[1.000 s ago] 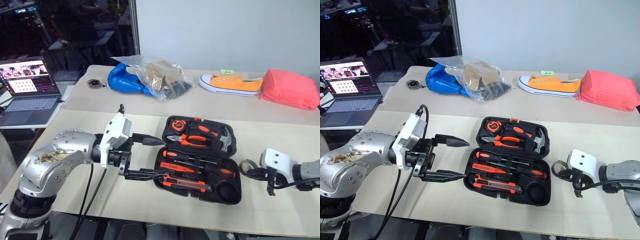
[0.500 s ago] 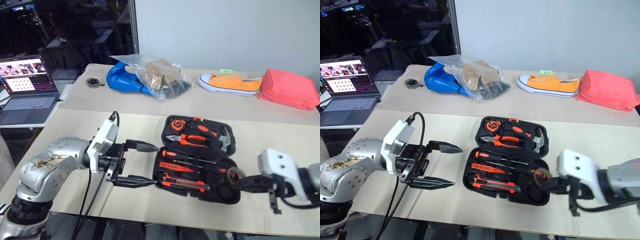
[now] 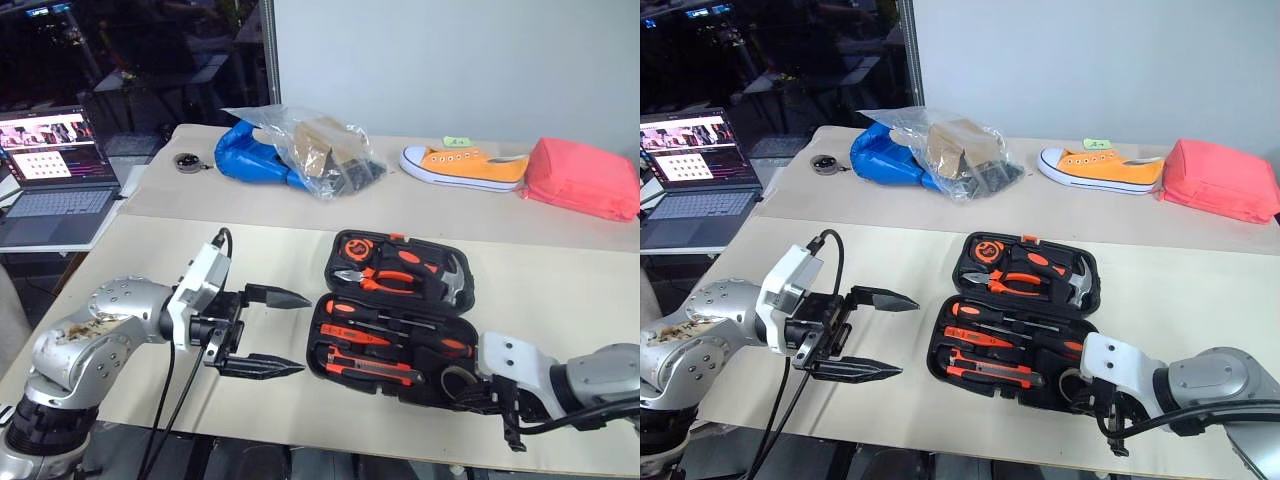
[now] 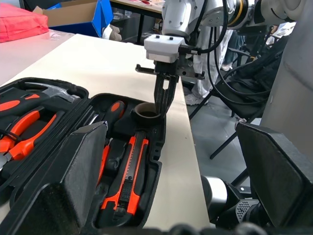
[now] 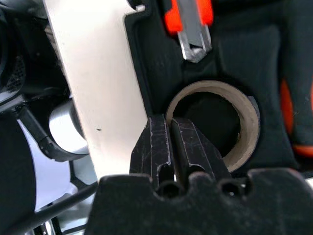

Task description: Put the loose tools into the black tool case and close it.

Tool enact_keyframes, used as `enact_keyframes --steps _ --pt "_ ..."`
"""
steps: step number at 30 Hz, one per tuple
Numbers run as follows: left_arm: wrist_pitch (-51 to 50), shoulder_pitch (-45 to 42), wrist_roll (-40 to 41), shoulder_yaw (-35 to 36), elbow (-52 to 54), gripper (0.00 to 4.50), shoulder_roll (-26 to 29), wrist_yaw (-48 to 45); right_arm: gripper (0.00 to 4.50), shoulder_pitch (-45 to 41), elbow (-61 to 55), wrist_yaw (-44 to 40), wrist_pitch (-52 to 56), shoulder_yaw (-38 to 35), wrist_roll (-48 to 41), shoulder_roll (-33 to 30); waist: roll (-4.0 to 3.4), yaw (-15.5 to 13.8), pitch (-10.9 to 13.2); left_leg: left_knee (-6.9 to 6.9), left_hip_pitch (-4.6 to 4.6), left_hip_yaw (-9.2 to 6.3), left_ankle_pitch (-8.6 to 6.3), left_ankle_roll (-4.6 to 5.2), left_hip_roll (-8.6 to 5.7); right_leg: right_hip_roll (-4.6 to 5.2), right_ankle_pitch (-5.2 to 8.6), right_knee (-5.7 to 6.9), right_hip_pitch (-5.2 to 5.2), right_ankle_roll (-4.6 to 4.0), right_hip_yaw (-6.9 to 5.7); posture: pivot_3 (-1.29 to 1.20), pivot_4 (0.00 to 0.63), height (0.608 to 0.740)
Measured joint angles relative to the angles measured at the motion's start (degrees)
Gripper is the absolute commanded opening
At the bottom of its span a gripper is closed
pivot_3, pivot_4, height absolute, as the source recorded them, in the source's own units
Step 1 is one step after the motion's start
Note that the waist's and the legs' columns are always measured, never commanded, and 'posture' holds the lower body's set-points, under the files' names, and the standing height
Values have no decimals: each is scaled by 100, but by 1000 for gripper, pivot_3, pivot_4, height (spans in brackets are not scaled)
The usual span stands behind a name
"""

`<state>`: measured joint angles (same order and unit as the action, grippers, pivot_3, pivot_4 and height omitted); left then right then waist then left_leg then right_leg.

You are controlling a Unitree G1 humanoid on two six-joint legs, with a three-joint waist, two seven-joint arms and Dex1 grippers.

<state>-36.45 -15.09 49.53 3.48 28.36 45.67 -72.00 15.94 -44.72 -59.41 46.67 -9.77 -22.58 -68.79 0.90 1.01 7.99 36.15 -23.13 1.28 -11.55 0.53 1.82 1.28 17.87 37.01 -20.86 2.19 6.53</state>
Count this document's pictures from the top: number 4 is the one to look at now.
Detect background table with dark legs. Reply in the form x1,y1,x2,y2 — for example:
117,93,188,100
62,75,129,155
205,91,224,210
110,0,164,46

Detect white beige cloth bundle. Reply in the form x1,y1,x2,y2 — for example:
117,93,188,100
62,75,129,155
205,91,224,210
101,23,123,42

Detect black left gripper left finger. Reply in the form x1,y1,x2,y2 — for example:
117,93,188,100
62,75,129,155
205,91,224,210
0,120,109,235

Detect person in white trousers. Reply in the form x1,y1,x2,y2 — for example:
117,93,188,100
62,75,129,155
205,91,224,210
184,24,235,106

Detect brown cardboard box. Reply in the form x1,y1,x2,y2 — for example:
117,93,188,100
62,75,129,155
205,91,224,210
33,0,99,28

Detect claw hammer black orange handle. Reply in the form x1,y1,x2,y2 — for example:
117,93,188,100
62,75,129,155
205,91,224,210
0,82,82,116

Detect orange black screwdriver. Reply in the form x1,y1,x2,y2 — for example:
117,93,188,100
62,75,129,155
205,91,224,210
85,100,127,130

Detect black plastic tool case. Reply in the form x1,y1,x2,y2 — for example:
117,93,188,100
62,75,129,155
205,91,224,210
0,77,168,230

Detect black tape roll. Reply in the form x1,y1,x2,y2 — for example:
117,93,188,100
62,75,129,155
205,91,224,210
130,102,163,127

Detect orange black pliers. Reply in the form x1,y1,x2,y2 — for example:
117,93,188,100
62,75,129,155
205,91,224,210
0,107,66,172

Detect grey robot torso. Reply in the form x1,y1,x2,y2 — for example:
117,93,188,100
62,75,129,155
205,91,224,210
259,0,313,134

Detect red-orange plastic strip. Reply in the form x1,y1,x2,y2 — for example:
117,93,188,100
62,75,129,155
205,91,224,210
96,144,111,188

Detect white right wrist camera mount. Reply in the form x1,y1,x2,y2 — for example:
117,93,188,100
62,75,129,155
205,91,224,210
143,35,183,64

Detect red fabric bag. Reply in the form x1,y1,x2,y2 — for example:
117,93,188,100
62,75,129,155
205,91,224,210
0,0,49,44

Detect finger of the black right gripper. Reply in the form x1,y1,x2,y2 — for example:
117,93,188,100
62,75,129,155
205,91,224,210
154,74,170,116
166,75,178,115

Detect blue cardboard box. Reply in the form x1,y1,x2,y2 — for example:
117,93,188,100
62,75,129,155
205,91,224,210
48,0,114,38

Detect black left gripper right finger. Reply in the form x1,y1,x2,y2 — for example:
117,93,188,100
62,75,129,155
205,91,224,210
235,121,313,229

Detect orange black utility knife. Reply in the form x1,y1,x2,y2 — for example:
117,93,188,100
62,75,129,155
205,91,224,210
100,132,150,217

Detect silver and black robot joint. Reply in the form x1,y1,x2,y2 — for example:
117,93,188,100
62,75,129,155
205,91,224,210
201,175,272,227

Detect person in blue jeans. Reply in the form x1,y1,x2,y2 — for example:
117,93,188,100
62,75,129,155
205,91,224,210
221,29,246,72

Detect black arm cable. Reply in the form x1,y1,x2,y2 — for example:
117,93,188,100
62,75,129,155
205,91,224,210
180,0,272,106

